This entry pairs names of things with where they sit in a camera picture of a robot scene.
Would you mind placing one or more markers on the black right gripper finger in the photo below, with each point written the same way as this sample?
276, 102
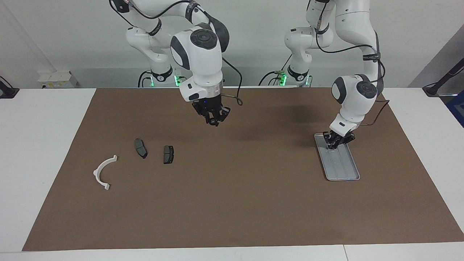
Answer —
222, 114
204, 114

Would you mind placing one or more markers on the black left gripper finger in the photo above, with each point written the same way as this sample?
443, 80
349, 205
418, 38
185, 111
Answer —
328, 139
342, 142

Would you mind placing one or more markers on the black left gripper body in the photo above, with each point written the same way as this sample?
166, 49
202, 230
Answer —
340, 135

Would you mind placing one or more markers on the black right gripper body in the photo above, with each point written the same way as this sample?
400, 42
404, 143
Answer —
208, 105

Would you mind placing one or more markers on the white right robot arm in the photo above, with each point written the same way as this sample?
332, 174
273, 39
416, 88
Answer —
203, 69

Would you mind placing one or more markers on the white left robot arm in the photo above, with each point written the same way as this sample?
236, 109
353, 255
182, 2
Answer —
353, 105

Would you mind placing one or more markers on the silver metal tray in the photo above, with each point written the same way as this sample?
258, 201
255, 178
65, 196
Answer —
340, 165

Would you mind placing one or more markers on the rectangular dark brake pad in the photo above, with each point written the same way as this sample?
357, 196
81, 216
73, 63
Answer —
168, 154

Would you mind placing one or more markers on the curved dark brake pad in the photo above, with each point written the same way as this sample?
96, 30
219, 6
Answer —
140, 148

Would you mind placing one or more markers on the brown table mat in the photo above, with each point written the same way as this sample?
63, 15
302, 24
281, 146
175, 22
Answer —
232, 203

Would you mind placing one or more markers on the black stand with pole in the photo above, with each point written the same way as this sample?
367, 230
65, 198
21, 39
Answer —
433, 88

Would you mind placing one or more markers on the blue box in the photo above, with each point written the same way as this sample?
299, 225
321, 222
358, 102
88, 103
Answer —
458, 108

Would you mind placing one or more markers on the white power strip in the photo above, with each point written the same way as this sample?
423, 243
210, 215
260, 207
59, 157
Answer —
54, 78

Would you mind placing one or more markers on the white curved plastic bracket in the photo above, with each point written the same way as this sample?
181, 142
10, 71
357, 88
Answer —
98, 174

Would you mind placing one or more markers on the black clamp mount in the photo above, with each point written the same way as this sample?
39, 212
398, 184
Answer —
7, 92

